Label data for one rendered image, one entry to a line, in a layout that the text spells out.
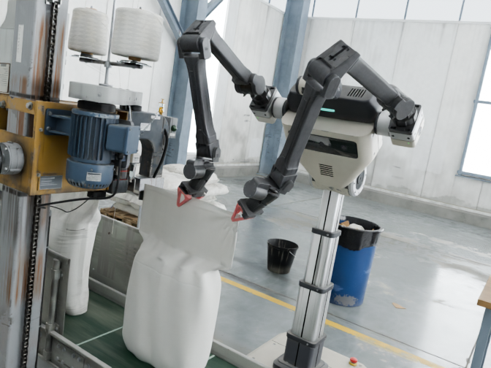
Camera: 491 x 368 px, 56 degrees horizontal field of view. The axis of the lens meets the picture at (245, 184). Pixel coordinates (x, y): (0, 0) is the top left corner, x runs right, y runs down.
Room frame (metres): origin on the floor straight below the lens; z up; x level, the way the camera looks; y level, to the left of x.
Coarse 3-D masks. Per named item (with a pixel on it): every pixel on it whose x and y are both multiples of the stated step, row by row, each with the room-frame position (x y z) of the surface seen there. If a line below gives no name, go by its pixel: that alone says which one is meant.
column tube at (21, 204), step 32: (32, 0) 1.52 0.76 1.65; (64, 0) 1.60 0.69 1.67; (32, 32) 1.51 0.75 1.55; (64, 32) 1.61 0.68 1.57; (32, 64) 1.52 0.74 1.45; (32, 96) 1.53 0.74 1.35; (32, 128) 1.53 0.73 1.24; (0, 224) 1.57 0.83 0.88; (0, 256) 1.56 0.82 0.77; (0, 288) 1.55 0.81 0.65; (0, 320) 1.54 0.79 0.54; (32, 320) 1.59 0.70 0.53; (0, 352) 1.53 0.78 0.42; (32, 352) 1.60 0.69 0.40
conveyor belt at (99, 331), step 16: (96, 304) 2.10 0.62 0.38; (112, 304) 2.12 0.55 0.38; (64, 320) 1.90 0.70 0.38; (80, 320) 1.93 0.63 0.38; (96, 320) 1.95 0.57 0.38; (112, 320) 1.97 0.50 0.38; (64, 336) 1.77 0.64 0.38; (80, 336) 1.79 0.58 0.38; (96, 336) 1.81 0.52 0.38; (112, 336) 1.83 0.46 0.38; (96, 352) 1.69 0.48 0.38; (112, 352) 1.71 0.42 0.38; (128, 352) 1.73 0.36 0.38
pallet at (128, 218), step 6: (102, 210) 4.80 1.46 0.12; (108, 210) 4.75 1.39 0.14; (114, 210) 4.79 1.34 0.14; (120, 210) 4.87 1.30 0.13; (108, 216) 4.80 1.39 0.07; (120, 216) 4.67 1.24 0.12; (126, 216) 4.64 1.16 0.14; (132, 216) 4.67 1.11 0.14; (126, 222) 4.61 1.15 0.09; (132, 222) 4.57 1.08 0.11
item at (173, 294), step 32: (160, 192) 1.81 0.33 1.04; (160, 224) 1.79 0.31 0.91; (192, 224) 1.67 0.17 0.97; (224, 224) 1.61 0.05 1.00; (160, 256) 1.68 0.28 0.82; (192, 256) 1.65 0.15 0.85; (224, 256) 1.59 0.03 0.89; (128, 288) 1.76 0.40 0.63; (160, 288) 1.64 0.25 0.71; (192, 288) 1.58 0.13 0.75; (128, 320) 1.74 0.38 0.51; (160, 320) 1.62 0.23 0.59; (192, 320) 1.57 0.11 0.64; (160, 352) 1.61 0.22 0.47; (192, 352) 1.57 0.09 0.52
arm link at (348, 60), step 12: (336, 48) 1.32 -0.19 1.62; (348, 48) 1.30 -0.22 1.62; (324, 60) 1.31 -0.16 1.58; (336, 60) 1.29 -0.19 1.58; (348, 60) 1.28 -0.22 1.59; (360, 60) 1.33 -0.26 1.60; (312, 72) 1.32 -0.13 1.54; (324, 72) 1.28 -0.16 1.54; (336, 72) 1.29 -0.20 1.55; (348, 72) 1.34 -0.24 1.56; (360, 72) 1.36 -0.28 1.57; (372, 72) 1.39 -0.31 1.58; (360, 84) 1.42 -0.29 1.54; (372, 84) 1.42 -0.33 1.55; (384, 84) 1.46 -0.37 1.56; (384, 96) 1.49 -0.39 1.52; (396, 96) 1.51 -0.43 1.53; (396, 108) 1.51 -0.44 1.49; (408, 108) 1.55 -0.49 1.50
